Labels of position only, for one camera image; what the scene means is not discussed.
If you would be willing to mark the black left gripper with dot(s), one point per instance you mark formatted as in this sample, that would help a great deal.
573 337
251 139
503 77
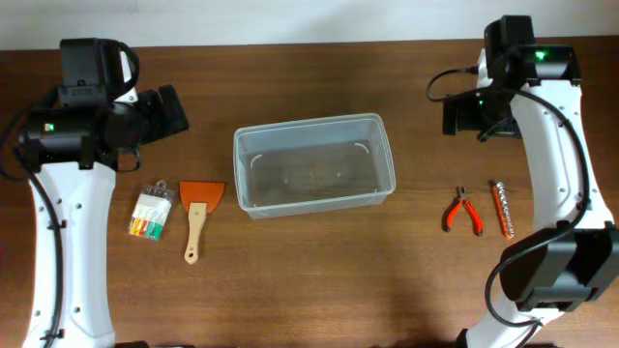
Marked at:
164 113

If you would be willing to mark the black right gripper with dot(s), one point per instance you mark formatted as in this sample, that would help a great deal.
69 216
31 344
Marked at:
450 118

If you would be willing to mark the orange bit holder strip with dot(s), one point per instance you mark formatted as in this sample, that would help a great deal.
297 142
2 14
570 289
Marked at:
502 209

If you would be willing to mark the clear case of coloured bits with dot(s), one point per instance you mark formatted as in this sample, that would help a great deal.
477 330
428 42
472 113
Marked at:
151 211

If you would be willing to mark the clear plastic storage box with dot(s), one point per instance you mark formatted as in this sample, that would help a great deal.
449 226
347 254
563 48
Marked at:
313 165

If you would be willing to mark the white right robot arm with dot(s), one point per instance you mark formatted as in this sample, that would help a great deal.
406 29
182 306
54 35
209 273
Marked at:
532 92

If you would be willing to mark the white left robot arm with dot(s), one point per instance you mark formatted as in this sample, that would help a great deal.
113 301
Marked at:
69 147

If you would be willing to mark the white wrist camera, left arm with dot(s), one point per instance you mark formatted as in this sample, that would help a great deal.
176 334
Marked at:
128 70

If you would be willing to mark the orange scraper with wooden handle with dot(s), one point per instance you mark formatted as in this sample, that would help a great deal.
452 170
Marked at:
199 200

